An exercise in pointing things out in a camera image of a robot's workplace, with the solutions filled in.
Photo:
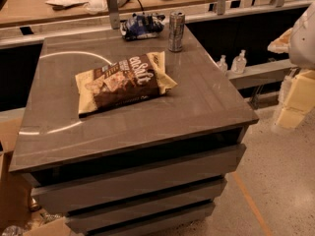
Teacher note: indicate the brown chip bag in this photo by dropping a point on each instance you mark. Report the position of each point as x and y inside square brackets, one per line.
[130, 80]

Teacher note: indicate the blue crumpled chip bag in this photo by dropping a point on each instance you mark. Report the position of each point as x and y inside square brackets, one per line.
[142, 26]

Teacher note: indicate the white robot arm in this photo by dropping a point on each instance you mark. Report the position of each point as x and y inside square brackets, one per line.
[301, 49]

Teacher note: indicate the bottom grey drawer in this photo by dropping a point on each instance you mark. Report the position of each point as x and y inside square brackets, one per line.
[157, 222]

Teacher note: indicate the middle grey drawer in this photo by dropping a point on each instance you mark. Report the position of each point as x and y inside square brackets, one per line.
[162, 203]

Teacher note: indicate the grey drawer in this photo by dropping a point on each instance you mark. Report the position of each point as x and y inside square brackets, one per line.
[110, 187]
[162, 203]
[157, 222]

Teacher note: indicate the silver redbull can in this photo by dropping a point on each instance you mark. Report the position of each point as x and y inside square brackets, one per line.
[176, 30]

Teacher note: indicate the cardboard box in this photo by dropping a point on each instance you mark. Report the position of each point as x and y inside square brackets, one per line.
[16, 219]

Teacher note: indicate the clear bottle left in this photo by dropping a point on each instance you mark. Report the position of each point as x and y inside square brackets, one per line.
[222, 64]

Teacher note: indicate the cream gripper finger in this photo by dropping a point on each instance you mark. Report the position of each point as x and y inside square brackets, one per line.
[280, 45]
[296, 100]

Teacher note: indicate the metal post left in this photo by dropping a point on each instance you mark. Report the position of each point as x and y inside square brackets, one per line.
[112, 7]

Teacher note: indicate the top grey drawer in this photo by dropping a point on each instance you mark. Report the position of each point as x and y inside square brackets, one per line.
[110, 187]

